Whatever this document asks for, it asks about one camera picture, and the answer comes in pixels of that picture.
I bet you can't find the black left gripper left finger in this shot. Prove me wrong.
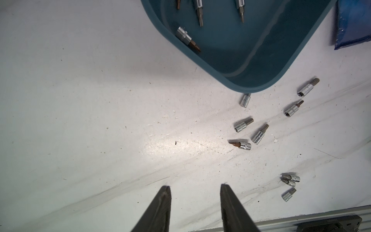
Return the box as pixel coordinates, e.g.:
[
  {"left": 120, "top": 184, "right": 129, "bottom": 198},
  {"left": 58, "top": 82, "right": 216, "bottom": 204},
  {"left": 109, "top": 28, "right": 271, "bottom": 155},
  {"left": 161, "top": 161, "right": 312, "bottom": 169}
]
[{"left": 131, "top": 186, "right": 172, "bottom": 232}]

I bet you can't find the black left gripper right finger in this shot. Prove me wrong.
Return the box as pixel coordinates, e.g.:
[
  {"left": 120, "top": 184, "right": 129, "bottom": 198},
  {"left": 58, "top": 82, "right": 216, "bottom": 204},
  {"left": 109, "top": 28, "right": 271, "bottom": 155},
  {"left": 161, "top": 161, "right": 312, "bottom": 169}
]
[{"left": 220, "top": 184, "right": 260, "bottom": 232}]

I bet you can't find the teal plastic storage box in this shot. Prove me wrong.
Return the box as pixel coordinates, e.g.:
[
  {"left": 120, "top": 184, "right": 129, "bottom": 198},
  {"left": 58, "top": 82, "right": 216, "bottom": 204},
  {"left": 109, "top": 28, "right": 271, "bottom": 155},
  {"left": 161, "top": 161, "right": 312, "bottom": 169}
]
[{"left": 142, "top": 1, "right": 335, "bottom": 93}]

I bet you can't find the blue Doritos chip bag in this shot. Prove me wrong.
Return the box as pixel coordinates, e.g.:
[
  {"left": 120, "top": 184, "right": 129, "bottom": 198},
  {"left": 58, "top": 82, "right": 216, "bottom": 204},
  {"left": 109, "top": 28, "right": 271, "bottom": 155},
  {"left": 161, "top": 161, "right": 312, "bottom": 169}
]
[{"left": 335, "top": 0, "right": 371, "bottom": 50}]

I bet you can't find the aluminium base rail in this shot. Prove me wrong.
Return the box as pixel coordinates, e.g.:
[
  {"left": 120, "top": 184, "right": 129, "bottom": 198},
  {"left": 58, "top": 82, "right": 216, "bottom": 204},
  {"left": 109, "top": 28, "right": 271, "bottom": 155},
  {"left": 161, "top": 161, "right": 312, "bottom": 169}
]
[{"left": 200, "top": 205, "right": 371, "bottom": 232}]

